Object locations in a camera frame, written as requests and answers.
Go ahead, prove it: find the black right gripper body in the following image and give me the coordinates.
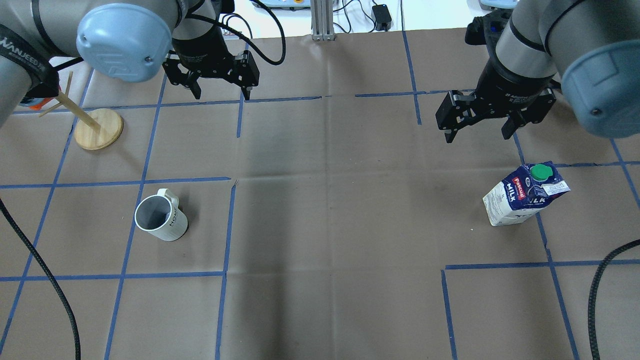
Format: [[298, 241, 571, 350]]
[[435, 70, 557, 132]]

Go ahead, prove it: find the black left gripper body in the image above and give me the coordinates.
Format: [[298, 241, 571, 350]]
[[163, 30, 260, 89]]

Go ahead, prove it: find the Pascual milk carton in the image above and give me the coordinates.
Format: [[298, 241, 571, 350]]
[[482, 161, 570, 227]]

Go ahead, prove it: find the white mug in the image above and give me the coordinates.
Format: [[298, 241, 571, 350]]
[[134, 187, 189, 242]]

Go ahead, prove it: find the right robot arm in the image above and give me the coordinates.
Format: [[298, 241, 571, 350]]
[[435, 0, 640, 143]]

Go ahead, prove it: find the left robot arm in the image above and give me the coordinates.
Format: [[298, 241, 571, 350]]
[[0, 0, 260, 123]]

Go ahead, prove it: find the wooden mug tree stand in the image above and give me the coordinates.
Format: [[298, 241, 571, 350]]
[[38, 71, 124, 151]]

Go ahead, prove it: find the black power adapter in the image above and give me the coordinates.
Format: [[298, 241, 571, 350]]
[[371, 4, 393, 32]]

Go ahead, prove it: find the orange mug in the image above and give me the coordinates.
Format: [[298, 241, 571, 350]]
[[18, 96, 55, 111]]

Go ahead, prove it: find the aluminium profile post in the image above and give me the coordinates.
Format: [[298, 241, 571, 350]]
[[310, 0, 336, 41]]

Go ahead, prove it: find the black braided cable right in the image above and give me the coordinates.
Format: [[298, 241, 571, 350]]
[[588, 239, 640, 360]]

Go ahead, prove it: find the black braided cable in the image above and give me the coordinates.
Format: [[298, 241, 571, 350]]
[[588, 239, 640, 360], [0, 197, 82, 360]]

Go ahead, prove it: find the black braided cable left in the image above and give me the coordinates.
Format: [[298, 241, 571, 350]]
[[0, 197, 82, 360]]

